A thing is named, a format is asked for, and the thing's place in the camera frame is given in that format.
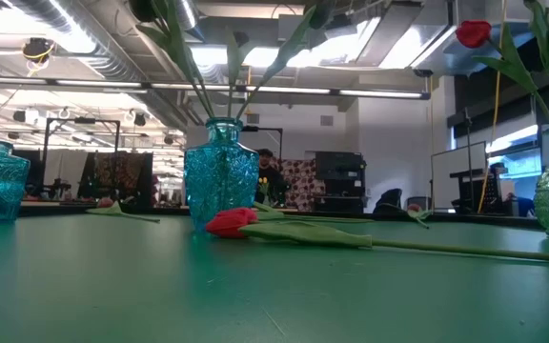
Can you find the dark pink artificial tulip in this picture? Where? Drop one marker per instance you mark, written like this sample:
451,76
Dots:
105,203
415,208

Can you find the tall blue glass vase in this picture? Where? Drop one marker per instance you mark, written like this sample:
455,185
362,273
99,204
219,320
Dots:
222,171

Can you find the person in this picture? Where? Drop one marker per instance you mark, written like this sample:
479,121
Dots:
270,183

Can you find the yellow tulips bunch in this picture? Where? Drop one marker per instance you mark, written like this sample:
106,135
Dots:
263,181

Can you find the red white floral cloth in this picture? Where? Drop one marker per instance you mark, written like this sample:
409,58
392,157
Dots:
303,183

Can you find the black cabinet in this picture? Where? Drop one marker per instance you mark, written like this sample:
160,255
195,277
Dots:
341,181

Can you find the black rig bar with lights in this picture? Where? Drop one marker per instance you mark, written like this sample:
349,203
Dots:
303,89

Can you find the black office chair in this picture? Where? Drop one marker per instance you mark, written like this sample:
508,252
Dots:
389,200

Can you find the grey bin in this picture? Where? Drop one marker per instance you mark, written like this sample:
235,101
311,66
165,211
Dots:
416,200

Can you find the grey ceiling box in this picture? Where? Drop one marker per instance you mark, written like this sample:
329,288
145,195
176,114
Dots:
285,24

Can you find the brown patterned cloth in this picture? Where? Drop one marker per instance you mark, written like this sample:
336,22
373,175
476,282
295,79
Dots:
117,176

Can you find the white board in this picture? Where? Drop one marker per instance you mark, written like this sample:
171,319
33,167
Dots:
455,171

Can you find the thin black pole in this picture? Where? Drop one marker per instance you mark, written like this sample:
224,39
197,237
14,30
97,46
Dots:
469,157

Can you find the green table mat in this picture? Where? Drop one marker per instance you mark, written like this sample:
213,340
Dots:
112,286

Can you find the black desk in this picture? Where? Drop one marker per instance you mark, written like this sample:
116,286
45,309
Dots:
474,174

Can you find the black frame stand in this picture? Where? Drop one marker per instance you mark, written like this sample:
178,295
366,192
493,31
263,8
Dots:
262,128
81,120

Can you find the black ceiling camera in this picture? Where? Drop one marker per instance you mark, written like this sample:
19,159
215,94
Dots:
422,73

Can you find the black overhead camera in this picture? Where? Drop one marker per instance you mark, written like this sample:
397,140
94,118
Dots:
35,50

